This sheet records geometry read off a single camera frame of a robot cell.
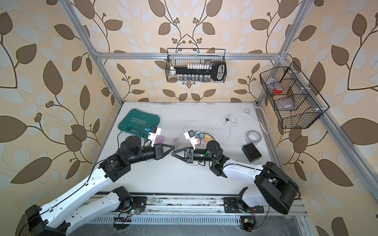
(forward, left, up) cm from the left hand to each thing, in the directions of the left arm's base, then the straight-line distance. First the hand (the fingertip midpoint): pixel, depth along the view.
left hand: (172, 146), depth 66 cm
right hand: (-3, 0, -4) cm, 4 cm away
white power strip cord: (+47, -61, -28) cm, 82 cm away
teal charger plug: (+6, -13, 0) cm, 14 cm away
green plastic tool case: (+31, +30, -22) cm, 49 cm away
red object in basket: (+31, -56, +7) cm, 65 cm away
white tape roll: (+21, -50, -25) cm, 60 cm away
